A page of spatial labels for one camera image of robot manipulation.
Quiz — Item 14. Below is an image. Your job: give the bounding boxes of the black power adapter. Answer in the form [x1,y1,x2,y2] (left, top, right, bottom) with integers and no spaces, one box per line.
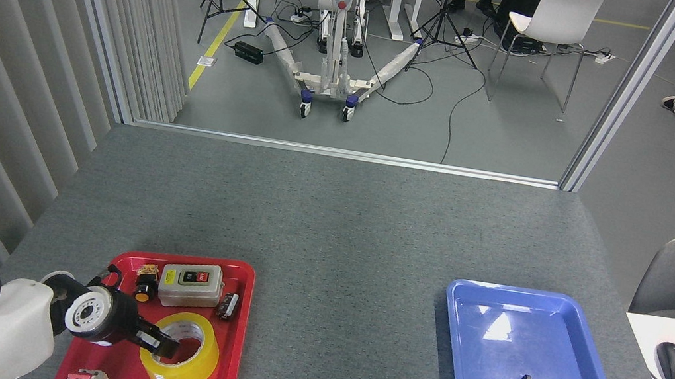
[232,40,266,66]

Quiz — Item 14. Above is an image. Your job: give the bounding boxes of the long black floor cable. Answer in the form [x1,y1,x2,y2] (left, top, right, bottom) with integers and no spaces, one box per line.
[440,60,489,169]

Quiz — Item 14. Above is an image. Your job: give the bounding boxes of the small black toggle switch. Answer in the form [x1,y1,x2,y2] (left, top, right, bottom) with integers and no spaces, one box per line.
[215,290,240,321]

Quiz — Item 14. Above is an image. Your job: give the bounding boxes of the grey on-off switch box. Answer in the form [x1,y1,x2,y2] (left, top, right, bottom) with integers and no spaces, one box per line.
[155,257,227,314]

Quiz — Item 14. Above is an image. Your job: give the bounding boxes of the blue plastic tray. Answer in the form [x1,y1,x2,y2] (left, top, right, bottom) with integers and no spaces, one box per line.
[433,276,656,379]

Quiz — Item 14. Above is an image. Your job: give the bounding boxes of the silver post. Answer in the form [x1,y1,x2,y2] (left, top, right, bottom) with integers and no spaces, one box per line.
[557,0,675,208]
[32,0,152,126]

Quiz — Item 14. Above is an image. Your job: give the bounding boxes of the red plastic tray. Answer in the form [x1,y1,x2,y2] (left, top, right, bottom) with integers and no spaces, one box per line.
[52,235,258,379]

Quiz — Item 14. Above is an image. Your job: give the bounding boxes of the yellow tape roll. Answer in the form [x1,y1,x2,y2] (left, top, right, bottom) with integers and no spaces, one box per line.
[135,306,225,379]

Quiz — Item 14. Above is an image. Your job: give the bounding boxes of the black orange push button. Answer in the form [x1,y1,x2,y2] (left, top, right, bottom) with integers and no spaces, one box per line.
[131,271,160,306]

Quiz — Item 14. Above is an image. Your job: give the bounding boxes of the white wheeled stand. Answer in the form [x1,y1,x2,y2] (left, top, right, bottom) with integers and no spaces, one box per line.
[252,0,430,134]

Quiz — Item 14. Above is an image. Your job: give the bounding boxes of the silver rail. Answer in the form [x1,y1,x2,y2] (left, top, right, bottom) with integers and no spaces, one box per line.
[132,117,562,191]

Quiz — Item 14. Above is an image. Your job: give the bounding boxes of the white chair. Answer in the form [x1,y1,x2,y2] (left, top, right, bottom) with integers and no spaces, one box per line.
[483,0,605,118]

